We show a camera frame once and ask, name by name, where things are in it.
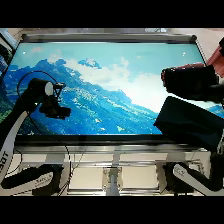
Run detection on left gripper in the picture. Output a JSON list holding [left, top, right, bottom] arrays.
[[39, 95, 72, 121]]

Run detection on blue jeans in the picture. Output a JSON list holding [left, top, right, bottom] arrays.
[[153, 95, 224, 153]]

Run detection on black garment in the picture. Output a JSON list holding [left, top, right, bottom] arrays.
[[161, 64, 224, 104], [218, 36, 224, 56]]

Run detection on black cable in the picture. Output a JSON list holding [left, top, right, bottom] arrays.
[[16, 69, 73, 175]]

